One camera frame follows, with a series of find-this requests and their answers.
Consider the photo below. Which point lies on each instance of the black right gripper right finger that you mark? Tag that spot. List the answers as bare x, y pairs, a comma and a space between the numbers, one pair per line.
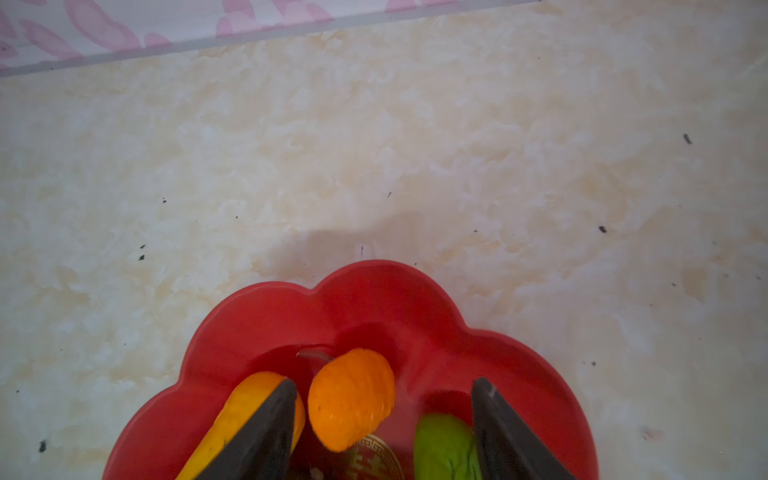
507, 447

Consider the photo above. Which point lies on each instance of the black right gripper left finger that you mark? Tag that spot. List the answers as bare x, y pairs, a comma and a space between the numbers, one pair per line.
258, 441

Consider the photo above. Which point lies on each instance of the yellow fake mango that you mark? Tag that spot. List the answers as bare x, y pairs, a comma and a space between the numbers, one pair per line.
234, 420

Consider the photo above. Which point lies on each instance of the green fake mango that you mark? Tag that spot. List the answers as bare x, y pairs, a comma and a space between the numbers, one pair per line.
444, 448

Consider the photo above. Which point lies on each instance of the orange fake tangerine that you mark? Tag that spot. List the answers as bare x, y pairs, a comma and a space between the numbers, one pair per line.
350, 397

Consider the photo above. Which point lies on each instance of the red flower-shaped fruit bowl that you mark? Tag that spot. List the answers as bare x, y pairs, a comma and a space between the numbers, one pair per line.
384, 306

